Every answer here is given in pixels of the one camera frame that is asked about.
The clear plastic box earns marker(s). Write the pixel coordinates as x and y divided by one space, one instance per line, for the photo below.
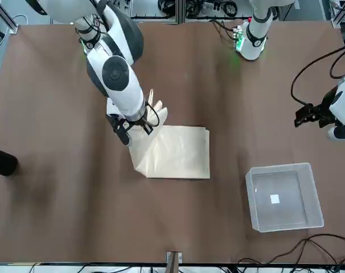
275 213

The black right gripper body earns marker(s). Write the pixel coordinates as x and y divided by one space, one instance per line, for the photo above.
118 120

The cream-colored tablecloth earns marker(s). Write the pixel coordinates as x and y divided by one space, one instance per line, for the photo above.
178 153

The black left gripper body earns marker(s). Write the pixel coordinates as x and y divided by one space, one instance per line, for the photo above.
324 109

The black cylindrical vase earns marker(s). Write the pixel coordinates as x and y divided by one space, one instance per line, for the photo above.
3 162

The white square sticker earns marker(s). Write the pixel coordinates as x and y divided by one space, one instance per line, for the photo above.
275 199

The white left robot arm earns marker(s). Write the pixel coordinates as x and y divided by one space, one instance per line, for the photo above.
255 42

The aluminium camera post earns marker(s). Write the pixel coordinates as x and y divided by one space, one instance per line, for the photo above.
181 14
174 264

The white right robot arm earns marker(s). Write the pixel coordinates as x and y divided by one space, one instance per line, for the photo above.
118 85

